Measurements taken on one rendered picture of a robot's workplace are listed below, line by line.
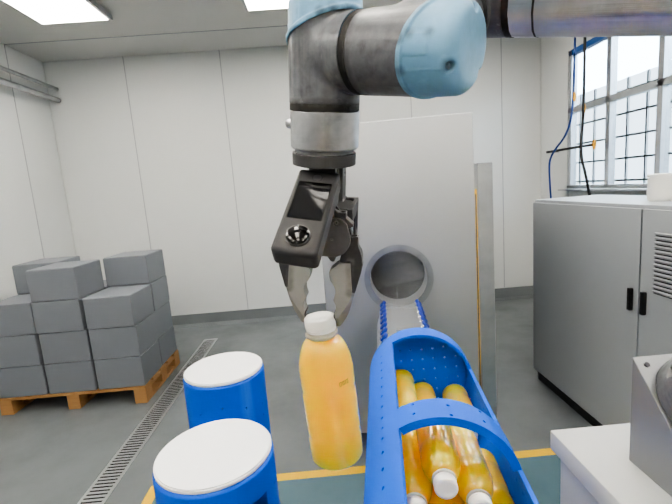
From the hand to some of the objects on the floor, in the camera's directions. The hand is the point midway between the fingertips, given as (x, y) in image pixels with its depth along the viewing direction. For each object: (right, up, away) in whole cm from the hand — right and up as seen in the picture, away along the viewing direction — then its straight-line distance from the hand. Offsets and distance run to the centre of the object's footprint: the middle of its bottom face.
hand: (320, 317), depth 51 cm
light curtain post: (+73, -124, +137) cm, 199 cm away
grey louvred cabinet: (+191, -109, +177) cm, 282 cm away
